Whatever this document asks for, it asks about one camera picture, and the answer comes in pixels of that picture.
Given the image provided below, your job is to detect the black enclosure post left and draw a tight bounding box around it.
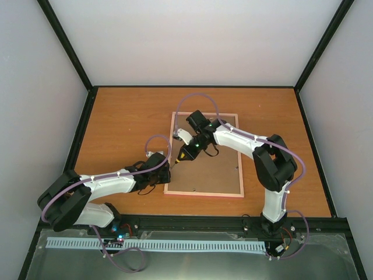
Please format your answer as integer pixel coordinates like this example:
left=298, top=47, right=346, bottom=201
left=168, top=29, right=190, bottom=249
left=37, top=0, right=93, bottom=88

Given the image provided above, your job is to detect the left controller board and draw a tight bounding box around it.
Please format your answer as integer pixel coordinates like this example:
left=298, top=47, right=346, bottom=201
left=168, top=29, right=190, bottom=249
left=103, top=223, right=133, bottom=248

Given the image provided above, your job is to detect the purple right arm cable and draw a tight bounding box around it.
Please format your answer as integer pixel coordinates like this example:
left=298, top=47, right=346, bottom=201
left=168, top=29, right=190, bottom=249
left=176, top=92, right=310, bottom=260

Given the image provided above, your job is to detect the light blue cable duct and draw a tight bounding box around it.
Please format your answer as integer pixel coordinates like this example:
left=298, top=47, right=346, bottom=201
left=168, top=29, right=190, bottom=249
left=45, top=237, right=266, bottom=254

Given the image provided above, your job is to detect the black enclosure post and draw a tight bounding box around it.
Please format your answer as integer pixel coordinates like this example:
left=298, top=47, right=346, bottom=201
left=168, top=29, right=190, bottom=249
left=294, top=0, right=356, bottom=91
left=37, top=0, right=93, bottom=88

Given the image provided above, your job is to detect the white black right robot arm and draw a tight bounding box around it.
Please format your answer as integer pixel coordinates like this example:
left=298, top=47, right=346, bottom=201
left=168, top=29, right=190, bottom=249
left=173, top=110, right=297, bottom=236

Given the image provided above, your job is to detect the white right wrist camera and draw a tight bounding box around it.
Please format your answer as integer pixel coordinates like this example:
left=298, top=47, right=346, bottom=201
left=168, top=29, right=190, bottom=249
left=173, top=128, right=193, bottom=145

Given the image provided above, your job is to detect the yellow handled screwdriver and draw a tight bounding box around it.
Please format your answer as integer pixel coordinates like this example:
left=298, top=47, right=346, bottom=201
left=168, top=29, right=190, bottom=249
left=171, top=151, right=186, bottom=168

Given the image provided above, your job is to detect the right connector with wires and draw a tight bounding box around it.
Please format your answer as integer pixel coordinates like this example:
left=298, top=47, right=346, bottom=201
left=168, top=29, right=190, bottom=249
left=274, top=226, right=295, bottom=256

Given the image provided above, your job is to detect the metal base plate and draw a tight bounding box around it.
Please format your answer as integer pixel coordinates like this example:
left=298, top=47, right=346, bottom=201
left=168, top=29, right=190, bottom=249
left=24, top=230, right=365, bottom=279

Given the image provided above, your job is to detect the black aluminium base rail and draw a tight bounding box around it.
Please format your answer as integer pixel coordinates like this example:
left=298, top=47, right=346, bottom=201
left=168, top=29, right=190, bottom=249
left=39, top=212, right=349, bottom=242

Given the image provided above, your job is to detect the pink picture frame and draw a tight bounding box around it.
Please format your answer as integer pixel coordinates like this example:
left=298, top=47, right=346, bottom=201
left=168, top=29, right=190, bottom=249
left=163, top=111, right=244, bottom=198

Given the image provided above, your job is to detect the black enclosure post right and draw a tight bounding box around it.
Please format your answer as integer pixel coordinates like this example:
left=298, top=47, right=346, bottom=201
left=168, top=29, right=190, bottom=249
left=294, top=0, right=356, bottom=91

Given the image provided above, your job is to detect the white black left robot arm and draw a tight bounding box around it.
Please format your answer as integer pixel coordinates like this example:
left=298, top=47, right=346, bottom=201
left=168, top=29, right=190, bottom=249
left=37, top=152, right=171, bottom=235

